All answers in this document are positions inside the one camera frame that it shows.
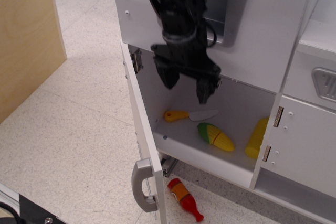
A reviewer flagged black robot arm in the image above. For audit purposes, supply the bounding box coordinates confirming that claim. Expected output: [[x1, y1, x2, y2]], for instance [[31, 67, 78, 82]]
[[149, 0, 221, 104]]

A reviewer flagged metal fridge door hinge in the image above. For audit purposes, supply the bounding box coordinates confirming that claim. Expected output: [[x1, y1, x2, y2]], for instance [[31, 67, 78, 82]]
[[131, 48, 143, 74]]

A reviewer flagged lower metal hinge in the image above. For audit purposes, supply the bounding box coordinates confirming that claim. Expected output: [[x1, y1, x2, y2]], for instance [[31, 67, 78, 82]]
[[262, 145, 271, 162]]

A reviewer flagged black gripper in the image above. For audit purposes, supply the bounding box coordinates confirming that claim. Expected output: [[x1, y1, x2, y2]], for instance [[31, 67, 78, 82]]
[[151, 34, 221, 104]]

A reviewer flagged yellow handled toy knife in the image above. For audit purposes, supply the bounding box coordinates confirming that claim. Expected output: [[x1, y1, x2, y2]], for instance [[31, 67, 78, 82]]
[[164, 110, 219, 122]]

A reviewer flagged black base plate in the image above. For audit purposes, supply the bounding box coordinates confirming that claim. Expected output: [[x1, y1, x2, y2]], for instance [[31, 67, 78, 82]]
[[19, 194, 65, 224]]

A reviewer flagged upper metal hinge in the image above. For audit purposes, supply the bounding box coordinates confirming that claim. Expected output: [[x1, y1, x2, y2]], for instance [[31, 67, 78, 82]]
[[273, 106, 284, 127]]

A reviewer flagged grey fridge door handle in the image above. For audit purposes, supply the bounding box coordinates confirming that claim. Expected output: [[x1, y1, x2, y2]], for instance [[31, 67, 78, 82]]
[[131, 157, 158, 213]]

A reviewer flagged aluminium rail bottom left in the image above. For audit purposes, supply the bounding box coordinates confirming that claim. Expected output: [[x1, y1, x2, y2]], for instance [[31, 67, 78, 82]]
[[0, 183, 20, 215]]

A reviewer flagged aluminium extrusion foot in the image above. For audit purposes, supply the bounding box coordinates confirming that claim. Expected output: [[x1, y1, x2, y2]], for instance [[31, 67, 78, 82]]
[[161, 157, 178, 178]]

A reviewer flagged light wooden panel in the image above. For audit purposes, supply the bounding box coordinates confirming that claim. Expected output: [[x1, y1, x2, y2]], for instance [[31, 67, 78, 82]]
[[1, 0, 67, 121]]

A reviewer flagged white right cabinet door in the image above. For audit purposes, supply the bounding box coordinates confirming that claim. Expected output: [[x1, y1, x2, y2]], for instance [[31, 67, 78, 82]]
[[262, 96, 335, 197]]

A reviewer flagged white low fridge door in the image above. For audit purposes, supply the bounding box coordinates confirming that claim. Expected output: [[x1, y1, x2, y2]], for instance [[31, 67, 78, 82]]
[[120, 42, 167, 223]]

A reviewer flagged red orange toy bottle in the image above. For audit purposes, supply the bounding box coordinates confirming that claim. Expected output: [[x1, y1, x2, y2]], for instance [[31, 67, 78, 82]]
[[167, 178, 204, 222]]

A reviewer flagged white toy kitchen cabinet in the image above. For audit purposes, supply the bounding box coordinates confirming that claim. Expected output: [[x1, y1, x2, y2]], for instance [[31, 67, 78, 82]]
[[115, 0, 335, 223]]

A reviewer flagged toy corn with green husk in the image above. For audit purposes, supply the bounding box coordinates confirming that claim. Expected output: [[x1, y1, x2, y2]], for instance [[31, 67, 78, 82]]
[[197, 122, 235, 152]]

